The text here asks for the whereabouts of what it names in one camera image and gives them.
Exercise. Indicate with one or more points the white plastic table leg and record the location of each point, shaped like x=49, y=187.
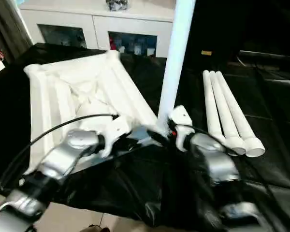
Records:
x=211, y=108
x=236, y=113
x=176, y=48
x=223, y=113

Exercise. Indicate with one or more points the white plastic table top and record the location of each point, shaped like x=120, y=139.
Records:
x=50, y=96

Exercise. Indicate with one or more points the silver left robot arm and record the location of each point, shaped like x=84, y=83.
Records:
x=60, y=157

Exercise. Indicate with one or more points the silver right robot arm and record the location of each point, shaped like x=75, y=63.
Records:
x=217, y=164

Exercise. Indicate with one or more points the black mat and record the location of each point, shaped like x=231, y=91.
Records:
x=261, y=108

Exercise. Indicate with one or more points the dark rounded object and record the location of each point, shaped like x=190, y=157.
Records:
x=97, y=228

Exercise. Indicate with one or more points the white cabinet with glass doors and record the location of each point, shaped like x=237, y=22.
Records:
x=99, y=21

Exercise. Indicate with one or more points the dark grey curtain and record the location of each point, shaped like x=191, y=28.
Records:
x=4, y=29

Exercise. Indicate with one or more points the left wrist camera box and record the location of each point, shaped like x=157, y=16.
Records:
x=116, y=135

